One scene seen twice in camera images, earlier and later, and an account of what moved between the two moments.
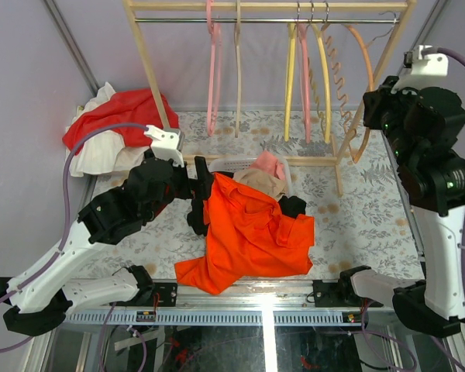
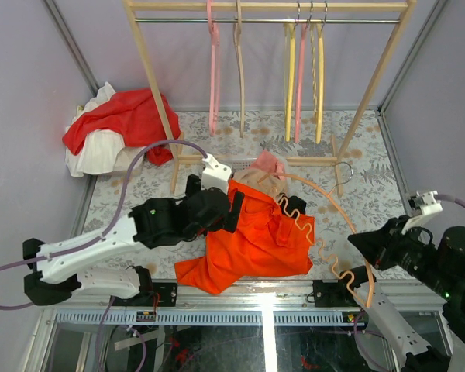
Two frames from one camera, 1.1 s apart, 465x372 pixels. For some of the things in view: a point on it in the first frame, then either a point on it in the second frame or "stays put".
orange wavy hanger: x=342 y=79 → x=318 y=241
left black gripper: x=202 y=187 → x=230 y=221
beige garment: x=263 y=180 stays put
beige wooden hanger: x=238 y=32 stays put
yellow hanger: x=318 y=29 → x=317 y=61
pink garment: x=266 y=161 stays put
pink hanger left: x=215 y=38 stays put
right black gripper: x=384 y=95 → x=378 y=246
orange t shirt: x=248 y=237 stays put
